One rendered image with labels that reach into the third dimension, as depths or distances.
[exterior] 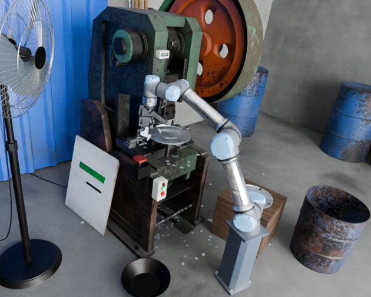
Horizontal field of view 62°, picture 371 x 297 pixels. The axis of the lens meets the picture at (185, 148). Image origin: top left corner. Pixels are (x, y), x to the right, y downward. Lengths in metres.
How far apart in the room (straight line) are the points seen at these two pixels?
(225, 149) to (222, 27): 0.93
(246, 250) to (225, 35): 1.33
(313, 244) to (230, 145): 1.15
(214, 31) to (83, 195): 1.50
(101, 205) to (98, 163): 0.31
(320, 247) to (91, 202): 1.64
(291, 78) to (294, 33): 0.65
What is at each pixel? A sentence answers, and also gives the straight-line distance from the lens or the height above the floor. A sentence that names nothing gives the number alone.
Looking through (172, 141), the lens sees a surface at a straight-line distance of 1.94.
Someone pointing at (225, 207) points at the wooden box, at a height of 0.29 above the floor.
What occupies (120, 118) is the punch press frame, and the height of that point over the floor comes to 0.83.
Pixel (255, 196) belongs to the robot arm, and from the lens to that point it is 1.75.
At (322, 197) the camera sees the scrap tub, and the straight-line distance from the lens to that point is 2.58.
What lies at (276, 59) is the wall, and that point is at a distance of 5.21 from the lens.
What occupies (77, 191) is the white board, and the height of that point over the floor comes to 0.17.
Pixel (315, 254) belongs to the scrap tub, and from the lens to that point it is 2.40.
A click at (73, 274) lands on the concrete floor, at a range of 2.16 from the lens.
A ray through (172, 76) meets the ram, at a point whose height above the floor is 1.16.
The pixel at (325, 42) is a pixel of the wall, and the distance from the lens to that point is 4.93.
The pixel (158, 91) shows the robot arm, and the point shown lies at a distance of 1.58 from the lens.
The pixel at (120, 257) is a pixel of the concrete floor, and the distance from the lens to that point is 2.23.
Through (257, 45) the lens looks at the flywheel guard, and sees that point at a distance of 2.02.
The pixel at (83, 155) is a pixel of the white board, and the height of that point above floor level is 0.47.
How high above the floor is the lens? 1.62
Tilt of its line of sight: 27 degrees down
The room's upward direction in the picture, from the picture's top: 8 degrees clockwise
